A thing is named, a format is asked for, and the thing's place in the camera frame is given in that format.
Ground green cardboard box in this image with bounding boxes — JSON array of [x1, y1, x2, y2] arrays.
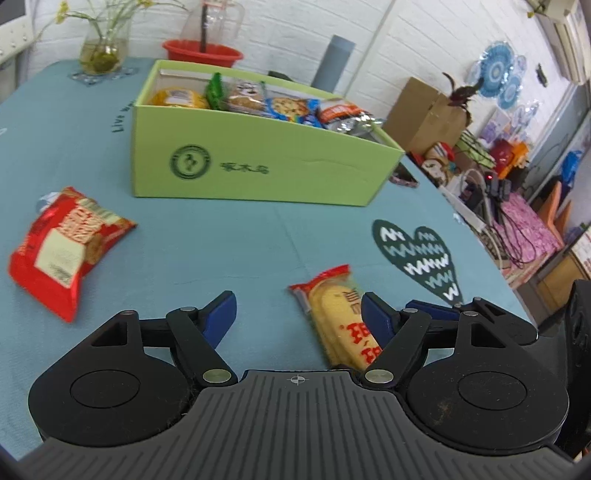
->
[[131, 60, 404, 207]]

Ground air conditioner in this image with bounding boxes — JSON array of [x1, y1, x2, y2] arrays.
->
[[528, 0, 590, 85]]

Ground green snack pack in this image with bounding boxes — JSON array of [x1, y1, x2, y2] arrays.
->
[[205, 72, 228, 111]]

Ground clear glass pitcher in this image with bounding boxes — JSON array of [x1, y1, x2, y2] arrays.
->
[[180, 0, 245, 46]]

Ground teal tablecloth with hearts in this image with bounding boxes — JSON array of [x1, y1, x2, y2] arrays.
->
[[1, 59, 524, 457]]

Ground red plastic basket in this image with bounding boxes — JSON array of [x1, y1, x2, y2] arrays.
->
[[162, 39, 243, 68]]

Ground silver orange snack pack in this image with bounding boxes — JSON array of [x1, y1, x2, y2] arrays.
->
[[317, 98, 383, 136]]

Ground grey cylinder speaker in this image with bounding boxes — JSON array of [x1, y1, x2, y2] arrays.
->
[[311, 35, 356, 92]]

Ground brown paper bag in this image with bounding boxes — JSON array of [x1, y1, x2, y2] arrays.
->
[[382, 77, 467, 155]]

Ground glass vase with plant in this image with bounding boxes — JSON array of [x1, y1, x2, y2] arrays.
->
[[41, 0, 187, 76]]

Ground yellow transparent snack pack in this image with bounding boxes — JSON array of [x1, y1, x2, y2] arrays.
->
[[150, 88, 209, 109]]

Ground blue cookie snack pack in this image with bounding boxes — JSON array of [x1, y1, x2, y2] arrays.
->
[[266, 97, 322, 128]]

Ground red snack bag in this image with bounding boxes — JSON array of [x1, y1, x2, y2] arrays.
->
[[8, 186, 137, 323]]

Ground brown cookie snack pack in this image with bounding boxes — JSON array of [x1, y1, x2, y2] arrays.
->
[[226, 80, 266, 113]]

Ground blue paper fan decoration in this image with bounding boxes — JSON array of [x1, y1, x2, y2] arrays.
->
[[479, 42, 515, 98]]

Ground yellow cake snack pack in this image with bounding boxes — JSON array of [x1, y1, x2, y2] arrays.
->
[[288, 264, 382, 371]]

